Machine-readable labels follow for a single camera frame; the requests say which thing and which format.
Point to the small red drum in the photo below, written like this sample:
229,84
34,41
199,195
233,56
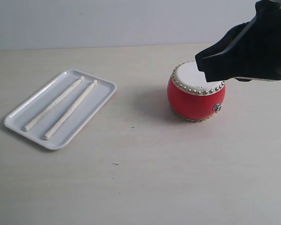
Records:
190,96

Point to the white wooden drumstick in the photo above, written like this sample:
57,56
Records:
54,103
70,110

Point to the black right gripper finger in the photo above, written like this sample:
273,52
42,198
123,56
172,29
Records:
244,64
263,29

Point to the white rectangular plastic tray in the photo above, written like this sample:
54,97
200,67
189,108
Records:
29,109

